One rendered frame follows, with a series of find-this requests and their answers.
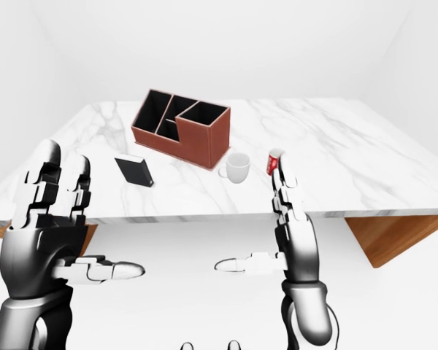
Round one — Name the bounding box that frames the black box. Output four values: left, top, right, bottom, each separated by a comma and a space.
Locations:
114, 155, 155, 188

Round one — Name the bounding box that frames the red-brown desk caddy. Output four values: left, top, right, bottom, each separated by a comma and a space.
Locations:
130, 88, 231, 171

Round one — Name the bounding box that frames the red mug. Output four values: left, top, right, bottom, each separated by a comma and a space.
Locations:
266, 148, 286, 176

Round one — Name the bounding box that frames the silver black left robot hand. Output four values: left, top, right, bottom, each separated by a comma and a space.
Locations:
0, 139, 146, 300

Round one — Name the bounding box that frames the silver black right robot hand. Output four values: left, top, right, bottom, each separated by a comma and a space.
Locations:
214, 152, 321, 285

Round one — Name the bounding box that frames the white mug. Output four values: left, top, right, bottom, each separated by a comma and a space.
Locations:
218, 152, 252, 184

